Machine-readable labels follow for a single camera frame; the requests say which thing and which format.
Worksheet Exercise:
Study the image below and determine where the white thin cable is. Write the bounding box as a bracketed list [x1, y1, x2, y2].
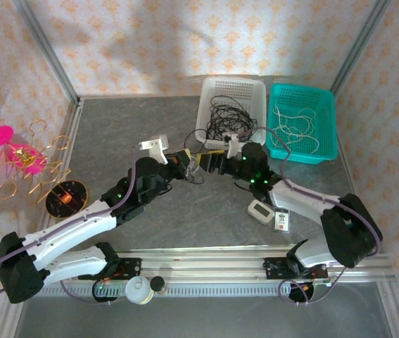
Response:
[186, 158, 202, 176]
[272, 105, 322, 156]

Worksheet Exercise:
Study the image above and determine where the grey slotted cable duct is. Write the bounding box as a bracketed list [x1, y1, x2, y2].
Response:
[40, 283, 327, 297]

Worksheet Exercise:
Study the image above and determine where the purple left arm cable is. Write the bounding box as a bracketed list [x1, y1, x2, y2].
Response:
[0, 144, 140, 307]

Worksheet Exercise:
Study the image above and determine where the small card with red label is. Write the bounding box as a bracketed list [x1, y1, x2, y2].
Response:
[273, 207, 291, 233]

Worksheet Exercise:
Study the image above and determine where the black round bottle cap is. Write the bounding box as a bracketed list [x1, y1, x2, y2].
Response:
[149, 276, 166, 293]

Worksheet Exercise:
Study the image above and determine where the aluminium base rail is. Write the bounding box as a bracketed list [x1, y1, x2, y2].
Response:
[75, 242, 396, 286]

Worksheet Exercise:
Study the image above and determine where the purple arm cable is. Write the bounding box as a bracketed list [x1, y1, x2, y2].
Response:
[239, 126, 385, 307]
[0, 144, 140, 307]

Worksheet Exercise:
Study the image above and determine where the white round cap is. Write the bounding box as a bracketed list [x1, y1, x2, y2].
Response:
[125, 275, 155, 306]

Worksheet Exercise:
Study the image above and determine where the pink and gold wire ornament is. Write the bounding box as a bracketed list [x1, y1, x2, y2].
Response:
[0, 119, 73, 205]

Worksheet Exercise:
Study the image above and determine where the tangled white thin cable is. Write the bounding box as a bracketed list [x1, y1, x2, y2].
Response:
[272, 105, 322, 156]

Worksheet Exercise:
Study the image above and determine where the coiled black thin cable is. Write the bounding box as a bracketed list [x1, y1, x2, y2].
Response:
[205, 94, 258, 142]

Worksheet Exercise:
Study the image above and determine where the black round gold-rimmed disc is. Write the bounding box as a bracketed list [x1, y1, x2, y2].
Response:
[45, 179, 90, 220]

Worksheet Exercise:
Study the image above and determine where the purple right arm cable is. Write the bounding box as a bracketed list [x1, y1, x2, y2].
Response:
[239, 126, 385, 307]

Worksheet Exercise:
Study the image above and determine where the white perforated plastic basket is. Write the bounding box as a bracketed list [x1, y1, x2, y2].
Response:
[194, 76, 267, 153]

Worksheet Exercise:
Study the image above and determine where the teal perforated plastic basket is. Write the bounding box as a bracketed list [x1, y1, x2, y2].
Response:
[266, 83, 339, 165]

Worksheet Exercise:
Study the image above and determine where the black thin cable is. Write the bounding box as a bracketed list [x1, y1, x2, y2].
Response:
[205, 94, 258, 142]
[183, 129, 210, 186]

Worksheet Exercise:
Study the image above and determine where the white digital timer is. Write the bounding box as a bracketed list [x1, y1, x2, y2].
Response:
[247, 199, 276, 226]

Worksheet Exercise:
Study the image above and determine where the aluminium frame post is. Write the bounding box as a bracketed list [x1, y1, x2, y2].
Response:
[329, 0, 392, 94]
[14, 0, 80, 105]

